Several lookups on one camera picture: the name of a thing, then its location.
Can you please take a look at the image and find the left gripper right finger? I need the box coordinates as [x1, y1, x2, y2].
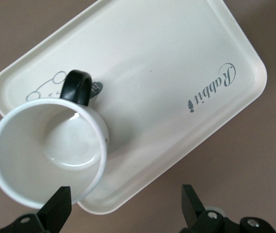
[179, 184, 228, 233]

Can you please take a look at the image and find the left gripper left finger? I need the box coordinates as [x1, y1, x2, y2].
[0, 186, 72, 233]

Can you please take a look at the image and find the white mug black handle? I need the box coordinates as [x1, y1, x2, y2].
[0, 69, 109, 211]

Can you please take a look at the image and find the cream rabbit print tray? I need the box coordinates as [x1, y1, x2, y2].
[0, 0, 267, 215]

